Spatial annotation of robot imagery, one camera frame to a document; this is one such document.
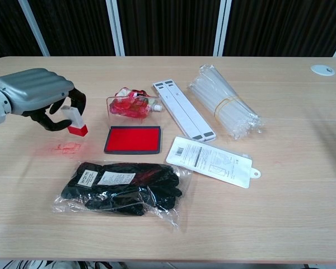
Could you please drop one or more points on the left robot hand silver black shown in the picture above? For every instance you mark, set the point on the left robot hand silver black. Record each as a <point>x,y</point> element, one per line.
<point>33,91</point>

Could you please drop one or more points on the red white stamp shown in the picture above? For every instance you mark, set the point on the red white stamp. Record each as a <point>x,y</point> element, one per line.
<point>77,127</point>

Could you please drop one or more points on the red ink pad clear lid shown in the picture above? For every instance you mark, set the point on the red ink pad clear lid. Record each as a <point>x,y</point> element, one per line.
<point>133,140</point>

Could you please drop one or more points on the red snack pouch with spout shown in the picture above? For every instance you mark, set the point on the red snack pouch with spout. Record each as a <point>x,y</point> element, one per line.
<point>128,106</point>

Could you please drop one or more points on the black gloves in plastic bag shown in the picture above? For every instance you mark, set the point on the black gloves in plastic bag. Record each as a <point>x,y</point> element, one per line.
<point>123,190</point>

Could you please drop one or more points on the white flat retail package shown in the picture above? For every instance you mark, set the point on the white flat retail package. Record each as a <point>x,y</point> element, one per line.
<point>210,161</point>

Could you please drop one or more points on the yellow rubber band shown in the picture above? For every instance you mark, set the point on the yellow rubber band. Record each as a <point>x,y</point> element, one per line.
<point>225,103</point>

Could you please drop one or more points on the clear bag of straws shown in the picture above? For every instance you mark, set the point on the clear bag of straws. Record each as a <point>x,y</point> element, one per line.
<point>226,103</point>

